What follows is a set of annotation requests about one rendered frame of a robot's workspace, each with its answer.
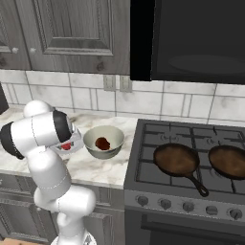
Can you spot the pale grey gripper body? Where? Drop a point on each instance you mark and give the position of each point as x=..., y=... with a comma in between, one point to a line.
x=75, y=132

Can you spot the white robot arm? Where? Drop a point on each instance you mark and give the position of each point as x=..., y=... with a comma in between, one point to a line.
x=48, y=172

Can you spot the white patterned plate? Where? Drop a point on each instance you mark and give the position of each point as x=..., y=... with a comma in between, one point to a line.
x=77, y=147

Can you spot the pale green bowl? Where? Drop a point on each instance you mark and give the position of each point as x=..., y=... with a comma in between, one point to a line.
x=113, y=135

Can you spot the red steak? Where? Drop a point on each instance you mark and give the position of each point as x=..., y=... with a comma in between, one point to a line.
x=66, y=146

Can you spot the dark brown steak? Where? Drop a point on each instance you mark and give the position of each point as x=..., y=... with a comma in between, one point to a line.
x=102, y=144

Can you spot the grey wooden drawer front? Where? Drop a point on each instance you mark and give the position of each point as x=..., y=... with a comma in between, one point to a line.
x=14, y=184

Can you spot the black countertop appliance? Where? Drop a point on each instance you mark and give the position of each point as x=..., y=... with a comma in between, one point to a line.
x=2, y=99

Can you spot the grey wooden base cupboard door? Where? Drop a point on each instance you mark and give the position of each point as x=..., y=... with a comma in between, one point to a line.
x=19, y=220
x=106, y=217

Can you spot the white cupboard knob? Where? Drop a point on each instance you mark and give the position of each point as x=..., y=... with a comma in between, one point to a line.
x=33, y=50
x=15, y=50

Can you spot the dark grey gas stove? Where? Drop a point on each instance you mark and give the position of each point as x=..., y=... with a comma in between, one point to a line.
x=150, y=188

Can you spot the grey stove knob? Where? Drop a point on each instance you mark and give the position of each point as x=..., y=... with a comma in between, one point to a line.
x=142, y=200
x=188, y=206
x=236, y=213
x=165, y=203
x=211, y=210

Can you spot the black cast iron pan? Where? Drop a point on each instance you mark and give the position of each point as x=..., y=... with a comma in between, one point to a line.
x=175, y=159
x=229, y=161

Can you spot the black microwave oven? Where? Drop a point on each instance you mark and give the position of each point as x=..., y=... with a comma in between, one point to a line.
x=197, y=38

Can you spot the grey wall socket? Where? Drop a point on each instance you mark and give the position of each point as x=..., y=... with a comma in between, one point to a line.
x=125, y=84
x=109, y=83

